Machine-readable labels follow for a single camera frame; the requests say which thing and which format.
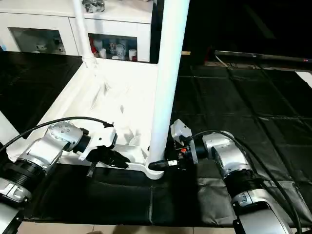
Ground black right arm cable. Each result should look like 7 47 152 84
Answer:
185 129 303 230

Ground black work mat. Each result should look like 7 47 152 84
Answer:
0 49 312 227

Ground small grey metal object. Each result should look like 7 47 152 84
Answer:
82 0 106 13

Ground small white jar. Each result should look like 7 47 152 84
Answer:
111 43 123 59

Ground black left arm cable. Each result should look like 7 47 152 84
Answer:
0 117 115 153

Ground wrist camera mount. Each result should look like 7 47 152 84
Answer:
170 118 193 144
77 124 118 161

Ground large black cabinet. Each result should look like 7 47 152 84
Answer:
151 0 312 64

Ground white plastic table top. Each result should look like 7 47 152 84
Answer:
7 58 169 181

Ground long black bar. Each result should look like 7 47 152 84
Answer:
214 50 312 63

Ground small dark figurines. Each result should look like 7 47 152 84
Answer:
34 41 66 53

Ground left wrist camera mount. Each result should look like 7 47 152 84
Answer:
77 124 118 161

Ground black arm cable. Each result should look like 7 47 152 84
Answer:
0 117 115 153
185 129 303 230

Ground white glass-door cabinet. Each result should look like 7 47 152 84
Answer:
0 0 153 63

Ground white board strip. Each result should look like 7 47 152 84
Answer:
295 71 312 87

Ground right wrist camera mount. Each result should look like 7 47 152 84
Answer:
170 118 193 144

